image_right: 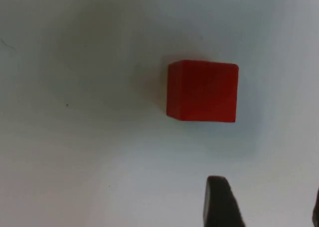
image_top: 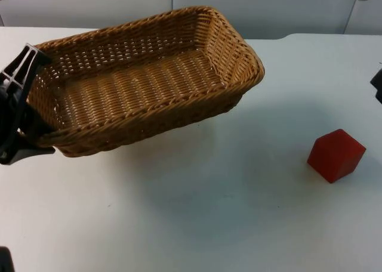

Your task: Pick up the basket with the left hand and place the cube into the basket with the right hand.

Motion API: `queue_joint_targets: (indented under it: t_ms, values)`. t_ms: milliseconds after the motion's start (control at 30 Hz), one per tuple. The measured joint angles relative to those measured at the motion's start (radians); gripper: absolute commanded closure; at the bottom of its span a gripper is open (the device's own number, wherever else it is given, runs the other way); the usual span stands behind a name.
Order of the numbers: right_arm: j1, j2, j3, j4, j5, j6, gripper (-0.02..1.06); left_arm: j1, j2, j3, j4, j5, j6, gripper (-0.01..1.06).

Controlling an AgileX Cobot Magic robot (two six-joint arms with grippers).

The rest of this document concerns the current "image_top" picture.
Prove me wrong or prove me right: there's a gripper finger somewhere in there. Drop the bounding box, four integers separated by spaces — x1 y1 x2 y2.
369 68 382 103

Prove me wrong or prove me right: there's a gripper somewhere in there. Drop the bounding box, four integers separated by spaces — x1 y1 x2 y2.
0 42 57 166

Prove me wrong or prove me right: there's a pale brown wicker basket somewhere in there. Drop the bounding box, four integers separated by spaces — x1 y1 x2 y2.
26 5 266 158

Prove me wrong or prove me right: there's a red cube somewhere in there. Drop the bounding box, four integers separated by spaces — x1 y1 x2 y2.
306 128 367 184

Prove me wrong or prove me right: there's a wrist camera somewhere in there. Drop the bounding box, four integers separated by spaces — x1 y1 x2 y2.
0 246 15 272

